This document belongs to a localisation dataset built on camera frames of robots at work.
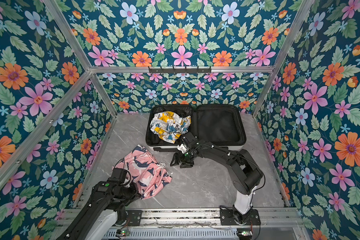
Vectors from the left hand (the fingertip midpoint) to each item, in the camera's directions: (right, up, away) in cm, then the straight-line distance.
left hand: (144, 192), depth 78 cm
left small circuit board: (-8, -16, -8) cm, 19 cm away
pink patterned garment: (+1, +7, +6) cm, 9 cm away
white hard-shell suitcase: (+49, +37, +26) cm, 67 cm away
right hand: (+16, +14, +5) cm, 22 cm away
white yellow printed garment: (+9, +36, +24) cm, 44 cm away
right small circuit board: (+51, -16, -8) cm, 54 cm away
